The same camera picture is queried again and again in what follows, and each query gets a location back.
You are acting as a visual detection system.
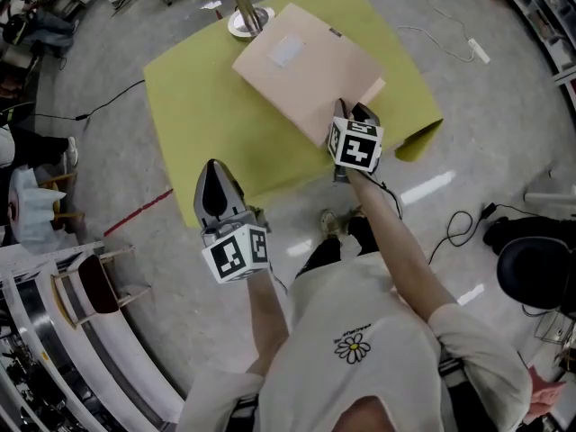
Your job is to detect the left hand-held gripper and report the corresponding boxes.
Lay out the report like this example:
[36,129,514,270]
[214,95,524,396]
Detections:
[193,158,273,285]

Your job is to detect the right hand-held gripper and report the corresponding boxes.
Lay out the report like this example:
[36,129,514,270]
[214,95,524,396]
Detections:
[327,98,385,184]

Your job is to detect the person's left forearm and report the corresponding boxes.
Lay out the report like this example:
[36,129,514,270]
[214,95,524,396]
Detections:
[245,265,292,376]

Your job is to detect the person's right forearm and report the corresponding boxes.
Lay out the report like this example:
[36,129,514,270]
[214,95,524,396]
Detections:
[346,167,459,329]

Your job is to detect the yellow-green table cover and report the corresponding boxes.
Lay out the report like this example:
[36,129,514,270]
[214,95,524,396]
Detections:
[142,0,445,229]

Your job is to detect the person's left sneaker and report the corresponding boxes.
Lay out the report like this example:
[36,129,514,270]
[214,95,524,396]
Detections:
[319,208,350,241]

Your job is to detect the person's black trousers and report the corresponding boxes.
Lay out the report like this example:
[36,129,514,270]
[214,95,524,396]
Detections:
[294,216,383,283]

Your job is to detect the white power strip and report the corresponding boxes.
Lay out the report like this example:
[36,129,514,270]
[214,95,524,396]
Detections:
[467,37,491,66]

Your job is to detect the silver desk lamp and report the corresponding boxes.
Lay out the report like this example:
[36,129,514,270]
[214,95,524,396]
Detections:
[214,0,276,43]

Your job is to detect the wooden chair with brown seat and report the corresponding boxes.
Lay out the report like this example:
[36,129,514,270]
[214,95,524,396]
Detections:
[49,245,152,330]

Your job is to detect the light wooden chair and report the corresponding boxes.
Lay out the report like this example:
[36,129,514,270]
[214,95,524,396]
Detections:
[38,173,86,229]

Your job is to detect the person's white t-shirt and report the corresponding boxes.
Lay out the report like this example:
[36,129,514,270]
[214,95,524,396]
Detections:
[177,249,535,432]

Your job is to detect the round table with white cloth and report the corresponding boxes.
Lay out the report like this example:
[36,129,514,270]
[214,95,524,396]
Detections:
[8,166,68,256]

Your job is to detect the white curved counter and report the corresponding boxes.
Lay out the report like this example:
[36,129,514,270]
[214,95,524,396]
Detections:
[0,240,185,432]

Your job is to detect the white metal shelf rack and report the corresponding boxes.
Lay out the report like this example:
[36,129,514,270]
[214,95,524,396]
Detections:
[506,0,576,89]

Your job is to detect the black office chair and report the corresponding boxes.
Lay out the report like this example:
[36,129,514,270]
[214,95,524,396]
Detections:
[483,216,576,319]

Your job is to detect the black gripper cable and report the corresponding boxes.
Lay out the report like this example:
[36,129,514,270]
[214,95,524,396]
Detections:
[373,171,405,221]

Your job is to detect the white power cable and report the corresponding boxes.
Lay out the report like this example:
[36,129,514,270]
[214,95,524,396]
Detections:
[398,0,476,62]

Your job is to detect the black floor cable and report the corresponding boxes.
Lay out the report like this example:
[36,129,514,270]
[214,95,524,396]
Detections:
[33,78,146,123]

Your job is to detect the black cable with adapter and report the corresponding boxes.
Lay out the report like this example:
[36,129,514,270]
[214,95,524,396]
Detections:
[427,202,496,265]

